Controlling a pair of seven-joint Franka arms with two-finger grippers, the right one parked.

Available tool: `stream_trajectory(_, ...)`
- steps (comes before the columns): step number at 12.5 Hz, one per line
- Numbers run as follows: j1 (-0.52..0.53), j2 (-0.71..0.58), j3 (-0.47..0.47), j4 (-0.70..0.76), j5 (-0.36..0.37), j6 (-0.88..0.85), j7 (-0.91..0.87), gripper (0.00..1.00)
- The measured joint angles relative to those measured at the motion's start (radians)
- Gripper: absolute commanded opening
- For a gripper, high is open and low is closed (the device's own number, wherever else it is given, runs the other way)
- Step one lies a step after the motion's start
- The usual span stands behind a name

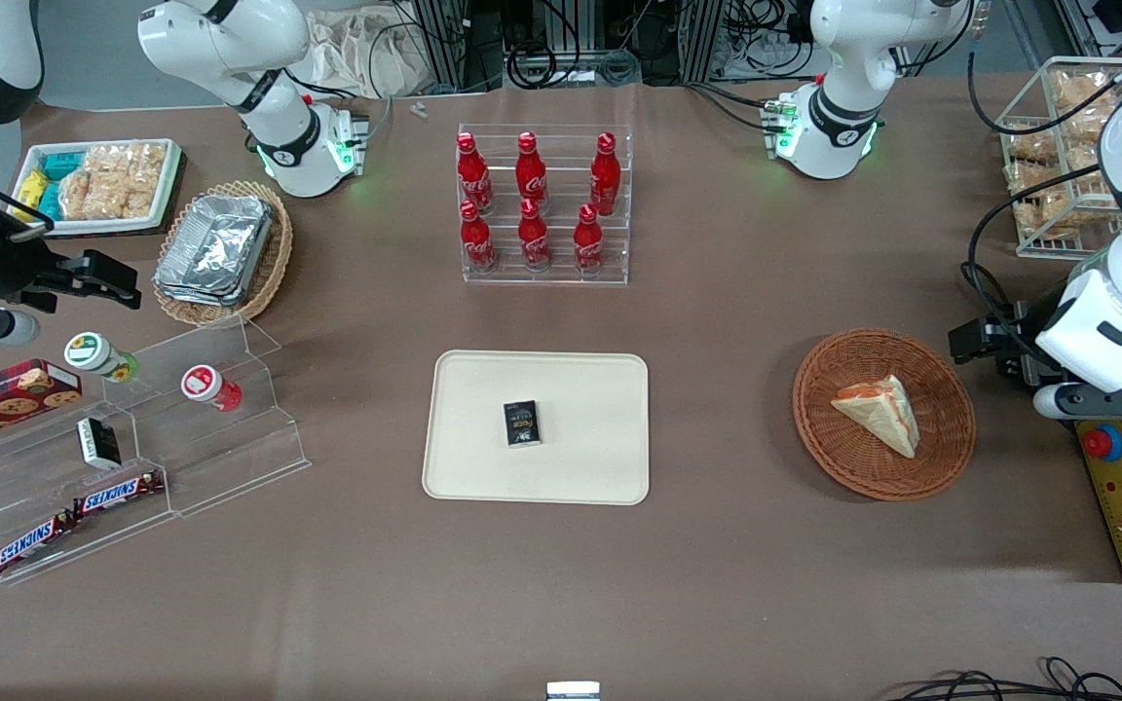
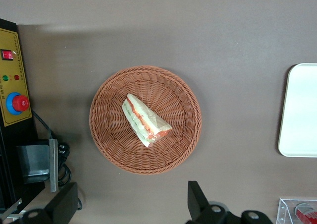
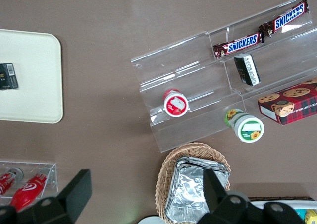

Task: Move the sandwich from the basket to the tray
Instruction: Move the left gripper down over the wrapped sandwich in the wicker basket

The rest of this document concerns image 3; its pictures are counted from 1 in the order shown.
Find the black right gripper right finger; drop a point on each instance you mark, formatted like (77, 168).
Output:
(213, 189)

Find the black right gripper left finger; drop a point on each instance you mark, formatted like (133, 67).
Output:
(71, 196)

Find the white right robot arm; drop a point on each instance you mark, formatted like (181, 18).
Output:
(151, 221)

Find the silver foil tray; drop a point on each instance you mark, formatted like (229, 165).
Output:
(198, 159)
(188, 191)

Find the oval light wicker basket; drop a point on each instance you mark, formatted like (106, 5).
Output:
(166, 174)

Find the white rectangular snack tray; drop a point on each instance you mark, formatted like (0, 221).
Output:
(280, 203)

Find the cream plastic tray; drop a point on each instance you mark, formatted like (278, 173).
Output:
(37, 72)

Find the black packaged sandwich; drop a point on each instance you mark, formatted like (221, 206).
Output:
(8, 76)

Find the clear acrylic bottle rack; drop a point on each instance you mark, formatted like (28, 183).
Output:
(53, 169)

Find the red cola bottle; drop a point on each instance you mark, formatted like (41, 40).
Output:
(6, 182)
(27, 190)

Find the green lid sunflower cup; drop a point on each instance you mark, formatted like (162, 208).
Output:
(248, 129)

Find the teal snack pack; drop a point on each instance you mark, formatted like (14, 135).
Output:
(301, 212)

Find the red lid strawberry cup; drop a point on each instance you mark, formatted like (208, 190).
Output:
(176, 105)

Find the yellow snack pack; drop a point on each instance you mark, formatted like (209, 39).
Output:
(312, 216)

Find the red tartan cookie box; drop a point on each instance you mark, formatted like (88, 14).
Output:
(292, 102)

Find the clear acrylic tiered shelf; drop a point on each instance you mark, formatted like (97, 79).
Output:
(188, 68)

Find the black white-sided snack pack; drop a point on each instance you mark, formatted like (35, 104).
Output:
(247, 69)

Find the brown Snickers bar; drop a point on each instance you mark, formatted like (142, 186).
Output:
(241, 45)
(287, 17)

